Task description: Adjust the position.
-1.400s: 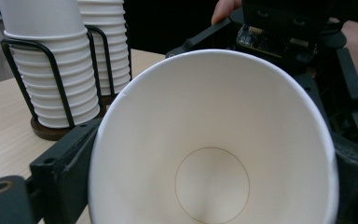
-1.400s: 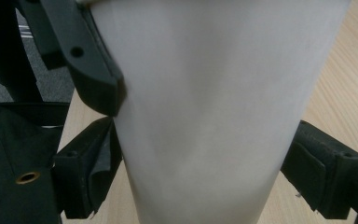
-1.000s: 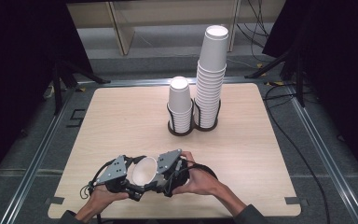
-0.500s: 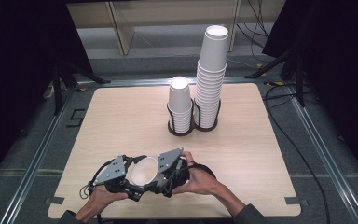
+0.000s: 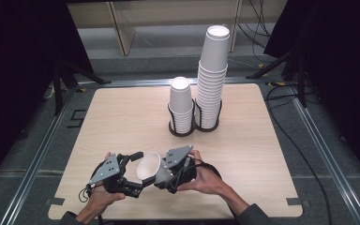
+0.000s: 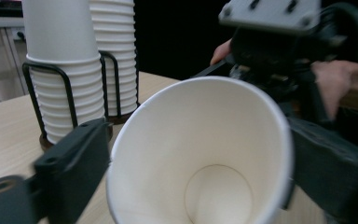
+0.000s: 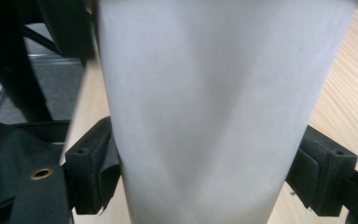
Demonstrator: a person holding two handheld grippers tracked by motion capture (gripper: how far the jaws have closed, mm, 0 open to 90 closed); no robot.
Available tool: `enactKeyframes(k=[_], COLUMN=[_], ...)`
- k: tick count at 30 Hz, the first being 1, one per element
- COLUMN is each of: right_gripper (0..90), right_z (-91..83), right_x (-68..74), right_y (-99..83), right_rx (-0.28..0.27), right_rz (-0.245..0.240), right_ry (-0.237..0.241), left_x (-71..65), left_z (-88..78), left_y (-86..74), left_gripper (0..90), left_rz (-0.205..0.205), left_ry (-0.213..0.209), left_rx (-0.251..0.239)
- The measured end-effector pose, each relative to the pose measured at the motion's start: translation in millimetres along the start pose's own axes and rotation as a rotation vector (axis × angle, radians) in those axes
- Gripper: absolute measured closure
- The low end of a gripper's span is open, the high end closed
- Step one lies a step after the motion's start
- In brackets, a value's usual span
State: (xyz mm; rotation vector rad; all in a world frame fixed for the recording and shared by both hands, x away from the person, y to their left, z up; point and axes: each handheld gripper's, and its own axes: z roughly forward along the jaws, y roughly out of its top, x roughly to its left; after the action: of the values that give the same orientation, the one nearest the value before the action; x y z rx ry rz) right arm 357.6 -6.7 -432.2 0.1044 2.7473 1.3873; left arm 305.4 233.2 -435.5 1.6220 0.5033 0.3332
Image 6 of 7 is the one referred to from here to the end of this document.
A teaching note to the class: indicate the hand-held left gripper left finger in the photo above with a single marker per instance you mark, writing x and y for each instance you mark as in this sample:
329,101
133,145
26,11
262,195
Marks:
74,161

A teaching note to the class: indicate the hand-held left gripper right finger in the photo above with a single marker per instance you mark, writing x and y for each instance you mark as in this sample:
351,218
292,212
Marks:
332,168

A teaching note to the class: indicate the single white paper cup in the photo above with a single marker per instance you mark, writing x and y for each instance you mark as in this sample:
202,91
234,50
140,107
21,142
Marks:
199,130

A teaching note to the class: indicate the tall stack of paper cups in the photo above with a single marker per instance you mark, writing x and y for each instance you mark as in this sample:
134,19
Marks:
115,37

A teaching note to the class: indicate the short stack of paper cups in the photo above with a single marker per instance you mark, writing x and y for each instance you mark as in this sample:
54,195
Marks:
62,31

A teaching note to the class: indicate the black curtain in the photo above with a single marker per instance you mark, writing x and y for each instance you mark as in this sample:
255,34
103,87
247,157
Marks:
174,37

